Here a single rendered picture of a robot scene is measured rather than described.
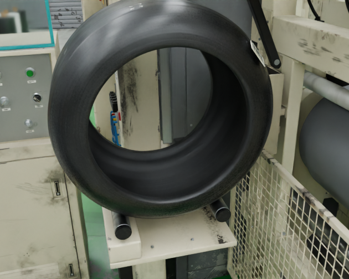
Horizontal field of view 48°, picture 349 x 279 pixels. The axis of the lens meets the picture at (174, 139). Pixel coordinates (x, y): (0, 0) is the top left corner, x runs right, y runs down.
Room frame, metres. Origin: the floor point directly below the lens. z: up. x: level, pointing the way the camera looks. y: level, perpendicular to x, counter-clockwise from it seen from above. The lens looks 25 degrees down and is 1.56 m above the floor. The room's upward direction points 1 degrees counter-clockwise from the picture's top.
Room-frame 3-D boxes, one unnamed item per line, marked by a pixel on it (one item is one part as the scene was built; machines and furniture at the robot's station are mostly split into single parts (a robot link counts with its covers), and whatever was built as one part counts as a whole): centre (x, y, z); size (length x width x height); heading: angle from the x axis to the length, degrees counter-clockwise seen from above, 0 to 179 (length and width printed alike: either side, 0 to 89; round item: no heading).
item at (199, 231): (1.04, 0.05, 0.80); 0.37 x 0.36 x 0.02; 103
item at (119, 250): (1.01, 0.18, 0.84); 0.36 x 0.09 x 0.06; 13
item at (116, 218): (1.01, 0.18, 0.90); 0.35 x 0.05 x 0.05; 13
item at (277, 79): (1.35, -0.27, 1.05); 0.20 x 0.15 x 0.30; 13
